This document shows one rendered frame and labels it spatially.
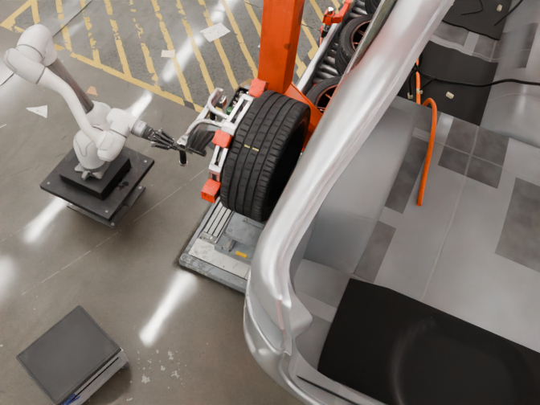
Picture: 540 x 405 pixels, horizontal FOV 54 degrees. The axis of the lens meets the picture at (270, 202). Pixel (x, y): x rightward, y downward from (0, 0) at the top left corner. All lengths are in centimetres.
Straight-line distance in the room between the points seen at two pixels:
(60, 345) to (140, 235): 93
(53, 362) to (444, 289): 193
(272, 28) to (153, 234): 155
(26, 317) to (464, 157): 259
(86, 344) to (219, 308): 81
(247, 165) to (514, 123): 153
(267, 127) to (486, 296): 125
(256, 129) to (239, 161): 17
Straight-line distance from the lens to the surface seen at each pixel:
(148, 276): 340
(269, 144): 246
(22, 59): 292
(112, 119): 301
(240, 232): 325
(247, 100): 266
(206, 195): 263
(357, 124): 178
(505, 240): 264
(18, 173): 399
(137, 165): 346
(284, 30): 273
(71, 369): 294
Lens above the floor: 309
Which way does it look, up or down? 58 degrees down
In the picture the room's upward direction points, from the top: 8 degrees clockwise
